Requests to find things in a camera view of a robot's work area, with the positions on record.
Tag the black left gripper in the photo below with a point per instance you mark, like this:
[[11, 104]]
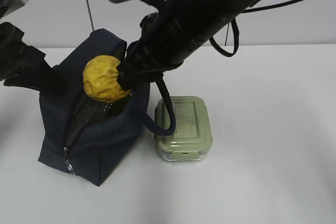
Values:
[[25, 66]]

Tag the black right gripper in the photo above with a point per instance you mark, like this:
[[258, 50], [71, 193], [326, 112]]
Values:
[[163, 45]]

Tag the yellow pear-shaped gourd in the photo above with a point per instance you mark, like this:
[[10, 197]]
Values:
[[100, 79]]

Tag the navy blue lunch bag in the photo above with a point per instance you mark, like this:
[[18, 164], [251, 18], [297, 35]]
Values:
[[88, 138]]

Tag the green lidded lunch box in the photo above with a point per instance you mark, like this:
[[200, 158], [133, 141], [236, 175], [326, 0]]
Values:
[[192, 138]]

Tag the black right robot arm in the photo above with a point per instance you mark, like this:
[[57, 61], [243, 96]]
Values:
[[202, 19]]

